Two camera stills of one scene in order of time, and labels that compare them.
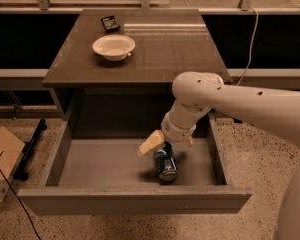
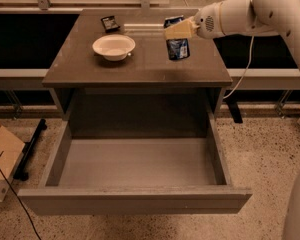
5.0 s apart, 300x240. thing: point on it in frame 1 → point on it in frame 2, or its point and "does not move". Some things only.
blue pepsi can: (166, 162) → (177, 48)
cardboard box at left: (6, 153) does not move
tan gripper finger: (155, 139) → (181, 30)
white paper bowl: (114, 47) does not move
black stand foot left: (22, 171) does not move
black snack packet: (110, 24) does not move
